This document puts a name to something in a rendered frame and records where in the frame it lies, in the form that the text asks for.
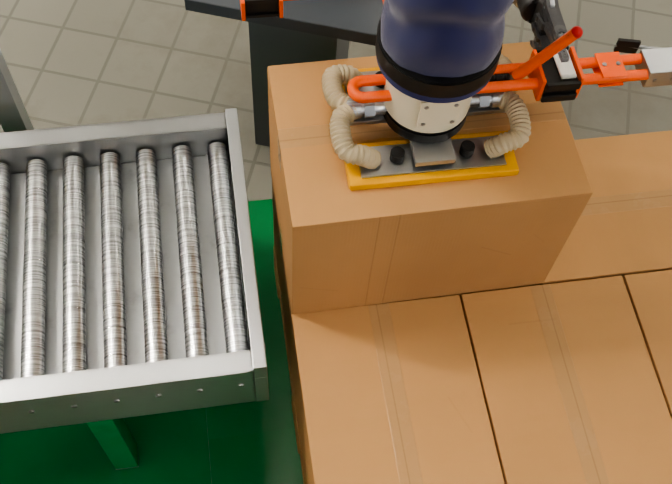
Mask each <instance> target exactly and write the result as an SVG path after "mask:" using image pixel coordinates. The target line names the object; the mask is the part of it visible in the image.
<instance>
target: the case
mask: <svg viewBox="0 0 672 484"><path fill-rule="evenodd" d="M532 50H533V48H532V47H531V45H530V42H520V43H509V44H502V51H501V54H503V56H505V57H508V59H509V60H510V61H511V62H512V63H524V62H527V61H528V60H529V59H530V56H531V53H532ZM338 64H341V65H344V64H346V65H347V66H348V65H351V66H353V68H357V69H362V68H375V67H379V66H378V63H377V58H376V56H370V57H359V58H348V59H338V60H327V61H316V62H306V63H295V64H284V65H273V66H268V67H267V77H268V105H269V133H270V162H271V176H272V183H273V189H274V196H275V203H276V210H277V217H278V223H279V230H280V237H281V244H282V251H283V258H284V264H285V271H286V278H287V285H288V292H289V298H290V305H291V312H292V314H293V315H294V314H302V313H310V312H318V311H326V310H334V309H342V308H350V307H358V306H365V305H373V304H381V303H389V302H397V301H405V300H413V299H421V298H429V297H437V296H444V295H452V294H460V293H468V292H476V291H484V290H492V289H500V288H508V287H516V286H523V285H531V284H539V283H544V281H545V279H546V277H547V275H548V274H549V272H550V270H551V268H552V266H553V265H554V263H555V261H556V259H557V257H558V255H559V254H560V252H561V250H562V248H563V246H564V245H565V243H566V241H567V239H568V237H569V236H570V234H571V232H572V230H573V228H574V226H575V225H576V223H577V221H578V219H579V217H580V216H581V214H582V212H583V210H584V208H585V207H586V205H587V203H588V201H589V199H590V198H591V196H592V194H593V191H592V188H591V185H590V182H589V180H588V177H587V174H586V171H585V168H584V166H583V163H582V160H581V157H580V154H579V152H578V149H577V146H576V143H575V140H574V138H573V135H572V132H571V129H570V126H569V124H568V121H567V118H566V115H565V112H564V110H563V107H562V104H561V101H556V102H544V103H542V102H541V98H542V97H541V98H540V100H539V101H536V99H535V96H534V93H533V90H532V89H531V90H519V91H517V92H516V93H515V94H517V95H519V98H521V99H522V100H523V103H525V104H526V108H527V109H528V112H529V116H530V121H531V124H530V125H531V130H530V131H531V135H530V136H529V141H528V142H527V143H525V144H524V145H523V147H522V148H517V150H514V154H515V157H516V161H517V164H518V167H519V172H518V174H517V175H513V176H502V177H492V178H481V179H470V180H460V181H449V182H438V183H428V184H417V185H406V186H396V187H385V188H374V189H364V190H353V191H351V190H350V189H349V186H348V180H347V175H346V169H345V163H344V160H341V159H339V157H338V154H336V153H335V152H334V150H335V149H334V148H333V147H332V145H333V144H332V142H331V138H330V136H331V135H330V129H329V127H330V125H329V123H330V118H331V116H332V112H333V111H334V110H332V109H331V106H329V105H328V104H327V101H326V100H325V97H324V93H323V90H322V85H321V84H322V82H321V81H322V75H323V73H324V72H325V70H326V69H327V68H328V67H332V66H333V65H338ZM350 127H351V129H350V130H351V136H352V140H353V142H354V144H361V143H373V142H384V141H395V140H407V139H405V138H403V137H402V136H400V135H398V134H397V133H396V132H394V131H393V130H392V129H391V128H390V127H389V125H388V124H387V123H378V124H366V125H354V126H350ZM509 130H510V123H509V118H508V115H507V114H506V113H495V114H483V115H471V116H467V117H466V120H465V123H464V125H463V127H462V128H461V130H460V131H459V132H458V133H457V134H456V135H464V134H475V133H486V132H498V131H509Z"/></svg>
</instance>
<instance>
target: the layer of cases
mask: <svg viewBox="0 0 672 484"><path fill-rule="evenodd" d="M575 143H576V146H577V149H578V152H579V154H580V157H581V160H582V163H583V166H584V168H585V171H586V174H587V177H588V180H589V182H590V185H591V188H592V191H593V194H592V196H591V198H590V199H589V201H588V203H587V205H586V207H585V208H584V210H583V212H582V214H581V216H580V217H579V219H578V221H577V223H576V225H575V226H574V228H573V230H572V232H571V234H570V236H569V237H568V239H567V241H566V243H565V245H564V246H563V248H562V250H561V252H560V254H559V255H558V257H557V259H556V261H555V263H554V265H553V266H552V268H551V270H550V272H549V274H548V275H547V277H546V279H545V281H544V283H539V284H531V285H523V286H516V287H508V288H500V289H492V290H484V291H476V292H468V293H460V294H452V295H444V296H437V297H429V298H421V299H413V300H405V301H397V302H389V303H381V304H373V305H365V306H358V307H350V308H342V309H334V310H326V311H318V312H310V313H302V314H294V315H293V314H292V312H291V305H290V298H289V292H288V285H287V278H286V271H285V264H284V258H283V251H282V244H281V237H280V230H279V223H278V217H277V210H276V203H275V196H274V189H273V183H272V194H273V224H274V249H275V256H276V264H277V272H278V279H279V287H280V295H281V302H282V310H283V317H284V325H285V333H286V340H287V348H288V356H289V363H290V371H291V379H292V386H293V394H294V402H295V409H296V417H297V424H298V432H299V440H300V447H301V455H302V463H303V470H304V478H305V484H672V130H670V131H660V132H650V133H640V134H630V135H620V136H609V137H599V138H589V139H579V140H575Z"/></svg>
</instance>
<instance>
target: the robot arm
mask: <svg viewBox="0 0 672 484"><path fill-rule="evenodd" d="M513 4H514V5H515V6H516V7H517V8H518V9H519V11H520V14H521V17H522V18H523V19H524V20H525V21H527V22H529V23H530V24H531V28H532V31H533V33H534V35H535V36H534V40H530V45H531V47H532V48H533V49H535V48H536V47H547V46H549V45H550V44H551V43H553V42H554V41H556V40H557V39H558V38H560V37H561V36H562V35H564V34H565V33H566V32H567V29H566V26H565V23H564V20H563V17H562V14H561V11H560V8H559V3H558V0H514V2H513ZM561 32H562V33H561ZM566 48H567V47H566ZM566 48H564V49H563V50H561V51H560V52H559V53H557V54H556V55H554V56H553V57H554V60H555V63H556V66H557V69H558V71H559V74H560V77H561V79H573V78H576V77H577V75H576V72H575V69H574V66H573V64H572V61H571V58H570V56H569V53H568V50H567V49H566Z"/></svg>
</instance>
